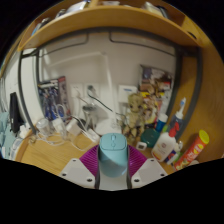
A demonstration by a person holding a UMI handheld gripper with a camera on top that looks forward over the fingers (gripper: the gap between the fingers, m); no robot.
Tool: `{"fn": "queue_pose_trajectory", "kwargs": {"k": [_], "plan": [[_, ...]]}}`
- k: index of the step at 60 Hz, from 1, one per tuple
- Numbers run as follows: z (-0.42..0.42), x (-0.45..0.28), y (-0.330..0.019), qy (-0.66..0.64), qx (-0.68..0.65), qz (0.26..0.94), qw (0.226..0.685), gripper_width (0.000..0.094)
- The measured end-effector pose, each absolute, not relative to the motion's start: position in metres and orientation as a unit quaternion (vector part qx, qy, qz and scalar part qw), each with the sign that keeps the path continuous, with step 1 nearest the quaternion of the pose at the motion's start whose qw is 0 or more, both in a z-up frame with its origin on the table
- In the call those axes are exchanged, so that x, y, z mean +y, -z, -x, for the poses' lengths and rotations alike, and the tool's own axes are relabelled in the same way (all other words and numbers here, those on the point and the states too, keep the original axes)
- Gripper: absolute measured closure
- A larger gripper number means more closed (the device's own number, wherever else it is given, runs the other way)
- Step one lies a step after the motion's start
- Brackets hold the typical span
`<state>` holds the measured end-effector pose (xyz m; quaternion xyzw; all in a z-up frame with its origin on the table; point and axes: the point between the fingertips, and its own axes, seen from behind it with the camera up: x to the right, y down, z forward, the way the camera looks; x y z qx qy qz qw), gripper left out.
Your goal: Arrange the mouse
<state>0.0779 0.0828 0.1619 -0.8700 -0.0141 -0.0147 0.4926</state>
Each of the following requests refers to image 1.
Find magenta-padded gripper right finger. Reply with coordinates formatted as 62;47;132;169
126;143;168;190

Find dark teal round box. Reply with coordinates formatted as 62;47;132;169
139;128;161;149

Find white multi-port charger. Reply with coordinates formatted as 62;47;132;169
51;117;67;134

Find black bag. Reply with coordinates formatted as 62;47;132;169
8;92;25;134

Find wooden shelf with grey frame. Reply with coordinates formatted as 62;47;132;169
16;0;204;141

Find clear domed plastic cup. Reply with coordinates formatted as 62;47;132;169
35;118;52;136

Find black cable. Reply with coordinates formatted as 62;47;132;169
87;85;126;118

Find white tissue pack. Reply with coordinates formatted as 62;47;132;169
18;124;29;139

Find colourful printed boxes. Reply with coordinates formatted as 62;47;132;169
138;64;174;101

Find brown tree creature figurine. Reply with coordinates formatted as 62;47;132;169
120;93;149;138

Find white cable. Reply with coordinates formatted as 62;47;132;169
31;103;101;153

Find teal and plaid bedding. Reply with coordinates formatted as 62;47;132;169
0;111;24;159

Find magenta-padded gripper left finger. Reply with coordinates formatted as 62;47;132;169
58;144;101;190

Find dark bottle with white tip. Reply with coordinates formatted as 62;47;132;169
168;97;188;139

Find white desk lamp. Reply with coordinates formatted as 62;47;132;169
46;51;123;136

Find white power adapter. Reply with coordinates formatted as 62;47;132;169
65;118;83;136

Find stainless steel cup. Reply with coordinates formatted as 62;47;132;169
82;104;96;129

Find small white square clock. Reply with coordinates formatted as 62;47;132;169
135;141;148;153

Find small blue red bottle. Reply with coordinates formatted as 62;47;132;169
166;141;183;165

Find white card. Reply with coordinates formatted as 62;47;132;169
118;84;138;101

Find white wall socket plate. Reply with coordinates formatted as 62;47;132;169
70;83;84;98
84;83;101;98

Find red chip can yellow lid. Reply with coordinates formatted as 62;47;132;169
173;129;210;172

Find robot model kit box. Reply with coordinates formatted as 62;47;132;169
37;75;72;122

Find light blue computer mouse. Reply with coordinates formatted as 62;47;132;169
98;132;129;178

